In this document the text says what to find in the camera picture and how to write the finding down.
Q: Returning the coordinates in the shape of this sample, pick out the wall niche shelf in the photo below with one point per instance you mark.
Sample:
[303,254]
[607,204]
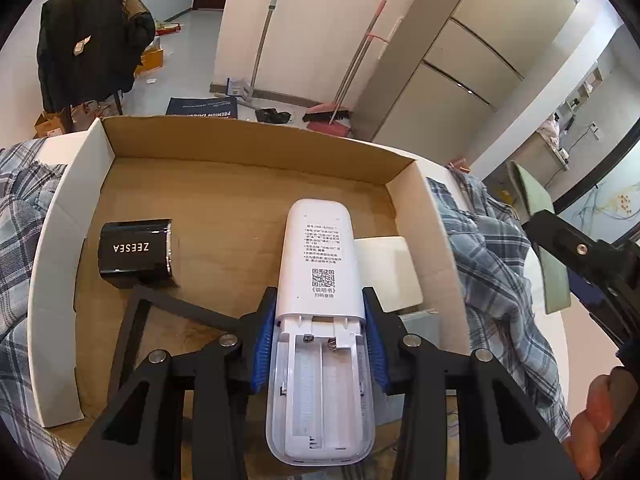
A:
[587,85]

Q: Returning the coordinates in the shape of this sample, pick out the black jacket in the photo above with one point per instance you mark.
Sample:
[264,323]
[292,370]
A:
[90,50]

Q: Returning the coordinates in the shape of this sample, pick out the beige refrigerator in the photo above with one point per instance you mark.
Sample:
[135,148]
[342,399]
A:
[475,50]

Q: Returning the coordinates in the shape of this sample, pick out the dark wooden chair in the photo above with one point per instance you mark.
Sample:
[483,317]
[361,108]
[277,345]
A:
[119,102]

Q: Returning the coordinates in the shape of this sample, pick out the pale cloth pile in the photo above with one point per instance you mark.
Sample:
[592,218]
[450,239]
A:
[552,127]

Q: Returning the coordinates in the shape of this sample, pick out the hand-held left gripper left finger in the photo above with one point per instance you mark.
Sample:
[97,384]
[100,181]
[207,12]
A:
[264,350]

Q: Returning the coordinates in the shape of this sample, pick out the black frame display case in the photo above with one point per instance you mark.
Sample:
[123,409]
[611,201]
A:
[185,305]

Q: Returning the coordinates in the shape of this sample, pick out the black trash bag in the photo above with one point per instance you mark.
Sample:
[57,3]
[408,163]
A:
[272,116]

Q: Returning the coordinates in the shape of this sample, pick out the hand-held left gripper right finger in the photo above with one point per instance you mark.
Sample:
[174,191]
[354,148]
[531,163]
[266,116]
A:
[376,350]

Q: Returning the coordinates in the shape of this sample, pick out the orange cardboard box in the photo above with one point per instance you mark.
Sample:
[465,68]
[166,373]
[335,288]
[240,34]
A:
[152,60]

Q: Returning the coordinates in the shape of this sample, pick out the open brown cardboard box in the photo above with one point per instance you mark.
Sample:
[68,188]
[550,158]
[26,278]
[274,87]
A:
[47,122]

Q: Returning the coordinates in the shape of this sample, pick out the floral glass door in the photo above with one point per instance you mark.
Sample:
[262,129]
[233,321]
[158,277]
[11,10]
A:
[610,195]

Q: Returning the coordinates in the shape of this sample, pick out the white card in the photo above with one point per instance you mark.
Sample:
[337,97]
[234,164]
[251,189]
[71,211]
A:
[390,270]

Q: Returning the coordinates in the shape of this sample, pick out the blue plaid blanket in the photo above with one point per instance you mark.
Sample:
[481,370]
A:
[30,240]

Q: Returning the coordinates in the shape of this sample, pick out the small blue white box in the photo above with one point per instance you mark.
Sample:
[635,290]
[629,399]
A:
[237,87]

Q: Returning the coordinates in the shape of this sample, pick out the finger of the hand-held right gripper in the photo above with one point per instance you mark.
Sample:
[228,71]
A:
[565,242]
[607,317]

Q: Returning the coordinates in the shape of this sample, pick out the dark blue printed mat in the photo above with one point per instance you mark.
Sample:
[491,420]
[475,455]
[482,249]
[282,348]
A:
[200,107]

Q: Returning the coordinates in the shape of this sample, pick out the person's right hand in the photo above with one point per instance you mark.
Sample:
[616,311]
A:
[592,430]

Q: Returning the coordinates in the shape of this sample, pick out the beige washbasin counter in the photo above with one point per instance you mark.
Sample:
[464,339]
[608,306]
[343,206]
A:
[540,152]

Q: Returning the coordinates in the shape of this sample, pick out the grey box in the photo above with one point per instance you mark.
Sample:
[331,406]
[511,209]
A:
[422,325]

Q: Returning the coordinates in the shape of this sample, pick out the shallow cardboard box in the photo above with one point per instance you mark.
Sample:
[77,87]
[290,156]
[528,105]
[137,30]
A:
[225,195]

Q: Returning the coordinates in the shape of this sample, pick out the wall power outlet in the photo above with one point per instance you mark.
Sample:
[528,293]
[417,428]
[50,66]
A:
[594,130]

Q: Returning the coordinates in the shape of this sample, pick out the white remote control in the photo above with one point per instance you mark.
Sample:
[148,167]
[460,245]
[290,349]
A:
[320,240]

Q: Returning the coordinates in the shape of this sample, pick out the small black glossy box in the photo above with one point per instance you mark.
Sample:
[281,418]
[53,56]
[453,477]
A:
[132,250]

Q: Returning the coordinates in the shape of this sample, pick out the red dustpan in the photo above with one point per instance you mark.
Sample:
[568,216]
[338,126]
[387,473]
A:
[330,129]

